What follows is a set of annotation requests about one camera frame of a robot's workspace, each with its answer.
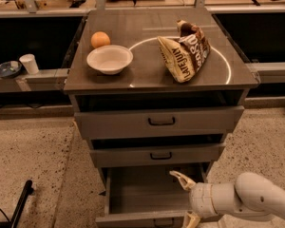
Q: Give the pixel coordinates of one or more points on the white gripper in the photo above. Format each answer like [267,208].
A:
[201,199]

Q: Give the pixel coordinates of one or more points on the grey bottom drawer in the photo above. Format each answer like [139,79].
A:
[147,196]

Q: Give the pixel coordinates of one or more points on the grey drawer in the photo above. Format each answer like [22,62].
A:
[147,196]
[148,115]
[156,150]

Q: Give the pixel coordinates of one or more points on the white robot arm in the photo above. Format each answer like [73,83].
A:
[251,197]

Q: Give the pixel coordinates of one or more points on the grey middle drawer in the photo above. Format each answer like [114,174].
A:
[156,150]

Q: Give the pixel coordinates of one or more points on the grey top drawer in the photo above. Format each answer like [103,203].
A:
[148,115]

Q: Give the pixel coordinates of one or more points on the grey drawer cabinet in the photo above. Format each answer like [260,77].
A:
[138,30]

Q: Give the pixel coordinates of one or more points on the brown chip bag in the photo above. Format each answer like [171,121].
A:
[184,56]

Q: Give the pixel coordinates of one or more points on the black bar on floor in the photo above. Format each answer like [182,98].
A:
[13,221]

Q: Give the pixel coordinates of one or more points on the white bowl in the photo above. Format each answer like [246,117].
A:
[109,60]

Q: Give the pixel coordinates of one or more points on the orange fruit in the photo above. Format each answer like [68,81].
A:
[100,39]

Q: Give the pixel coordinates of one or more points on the white paper cup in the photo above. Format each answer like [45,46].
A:
[29,62]

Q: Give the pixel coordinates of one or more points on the dark plate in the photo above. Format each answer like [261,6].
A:
[10,69]

